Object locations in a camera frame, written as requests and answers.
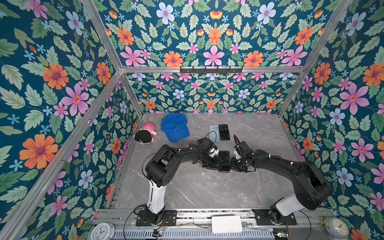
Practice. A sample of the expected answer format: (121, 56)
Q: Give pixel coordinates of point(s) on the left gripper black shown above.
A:
(214, 165)

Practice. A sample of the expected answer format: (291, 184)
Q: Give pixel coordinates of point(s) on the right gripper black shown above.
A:
(233, 166)

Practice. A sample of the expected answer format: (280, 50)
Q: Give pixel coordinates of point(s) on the black phone case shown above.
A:
(224, 170)

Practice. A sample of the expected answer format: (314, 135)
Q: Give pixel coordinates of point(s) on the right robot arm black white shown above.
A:
(311, 188)

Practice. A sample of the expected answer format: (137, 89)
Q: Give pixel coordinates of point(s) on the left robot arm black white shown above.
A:
(163, 166)

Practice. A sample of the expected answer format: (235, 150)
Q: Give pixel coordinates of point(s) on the black phone beside blue case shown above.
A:
(224, 132)

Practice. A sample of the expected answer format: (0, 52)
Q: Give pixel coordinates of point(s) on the light blue phone case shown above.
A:
(214, 134)

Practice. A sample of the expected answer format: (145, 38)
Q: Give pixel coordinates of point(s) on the blue baseball cap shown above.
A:
(175, 127)

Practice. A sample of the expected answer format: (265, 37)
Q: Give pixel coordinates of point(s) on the plush doll pink hat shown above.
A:
(146, 134)

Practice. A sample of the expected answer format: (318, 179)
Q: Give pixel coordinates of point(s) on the cream alarm clock right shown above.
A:
(335, 227)

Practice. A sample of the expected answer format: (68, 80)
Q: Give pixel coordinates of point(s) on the white round clock left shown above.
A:
(103, 231)

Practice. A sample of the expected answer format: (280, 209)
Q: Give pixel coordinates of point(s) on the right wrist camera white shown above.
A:
(237, 155)

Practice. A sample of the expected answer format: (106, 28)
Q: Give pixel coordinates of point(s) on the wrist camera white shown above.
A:
(237, 155)
(214, 151)

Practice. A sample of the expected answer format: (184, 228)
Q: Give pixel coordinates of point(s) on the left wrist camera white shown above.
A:
(214, 151)

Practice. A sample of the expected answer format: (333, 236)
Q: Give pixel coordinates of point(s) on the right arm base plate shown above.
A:
(265, 217)

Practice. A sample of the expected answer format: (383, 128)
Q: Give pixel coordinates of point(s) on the white box on rail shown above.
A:
(226, 224)

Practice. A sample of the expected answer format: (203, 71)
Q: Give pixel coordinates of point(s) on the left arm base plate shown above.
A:
(166, 218)

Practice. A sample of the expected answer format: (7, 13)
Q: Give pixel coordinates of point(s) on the black hook bar on frame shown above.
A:
(210, 70)

